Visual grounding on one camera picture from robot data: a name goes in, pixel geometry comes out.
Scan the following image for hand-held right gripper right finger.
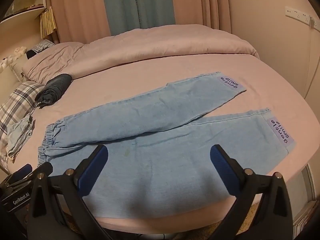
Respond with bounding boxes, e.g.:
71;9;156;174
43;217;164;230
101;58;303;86
210;144;294;240

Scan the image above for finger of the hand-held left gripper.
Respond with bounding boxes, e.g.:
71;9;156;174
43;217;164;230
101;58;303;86
10;164;33;180
31;162;53;179

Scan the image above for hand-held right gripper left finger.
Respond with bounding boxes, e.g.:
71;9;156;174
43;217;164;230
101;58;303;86
26;144;118;240

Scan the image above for light blue denim pants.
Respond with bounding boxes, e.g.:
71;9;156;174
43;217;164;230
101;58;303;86
37;72;297;220

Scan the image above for small light blue garment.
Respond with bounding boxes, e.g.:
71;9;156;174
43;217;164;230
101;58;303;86
6;114;35;159

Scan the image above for plaid pillow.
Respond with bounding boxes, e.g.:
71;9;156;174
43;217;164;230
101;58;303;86
0;81;47;173

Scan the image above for dark rolled cloth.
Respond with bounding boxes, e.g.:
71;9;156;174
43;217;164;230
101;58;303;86
34;73;73;107

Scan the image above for bed with pink sheet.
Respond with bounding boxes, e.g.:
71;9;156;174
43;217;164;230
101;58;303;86
5;25;320;233

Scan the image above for white bedside shelf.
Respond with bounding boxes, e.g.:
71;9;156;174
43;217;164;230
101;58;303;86
292;165;318;230

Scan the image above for pink pillow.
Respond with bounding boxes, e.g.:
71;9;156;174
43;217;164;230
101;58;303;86
22;41;85;84

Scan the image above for checked cloth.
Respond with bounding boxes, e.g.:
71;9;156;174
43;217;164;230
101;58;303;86
25;39;56;55

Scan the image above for pink duvet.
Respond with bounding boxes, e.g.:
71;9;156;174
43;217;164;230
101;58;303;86
67;25;258;80

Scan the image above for yellow tassel hanging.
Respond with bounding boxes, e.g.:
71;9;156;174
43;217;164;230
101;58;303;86
40;6;57;38

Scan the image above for wide pink curtain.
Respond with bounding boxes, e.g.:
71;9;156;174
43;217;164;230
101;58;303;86
50;0;112;44

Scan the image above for narrow pink curtain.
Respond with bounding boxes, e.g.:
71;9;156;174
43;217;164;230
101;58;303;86
170;0;234;34

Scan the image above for teal curtain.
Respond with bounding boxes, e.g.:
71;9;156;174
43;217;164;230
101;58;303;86
100;0;175;34

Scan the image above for white wall power strip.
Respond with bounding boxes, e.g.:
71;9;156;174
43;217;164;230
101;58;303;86
285;7;317;27

